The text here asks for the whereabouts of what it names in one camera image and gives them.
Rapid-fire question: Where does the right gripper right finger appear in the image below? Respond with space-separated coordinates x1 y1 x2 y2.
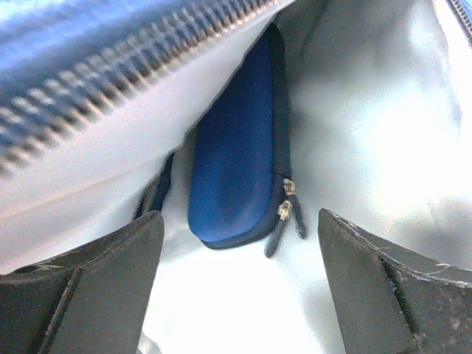
318 209 471 353

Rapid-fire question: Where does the blue pencil case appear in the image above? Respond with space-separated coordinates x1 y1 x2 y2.
188 25 308 257

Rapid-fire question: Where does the navy blue student backpack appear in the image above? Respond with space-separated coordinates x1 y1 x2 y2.
1 1 471 353

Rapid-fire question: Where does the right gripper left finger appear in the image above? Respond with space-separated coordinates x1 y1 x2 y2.
1 211 164 353

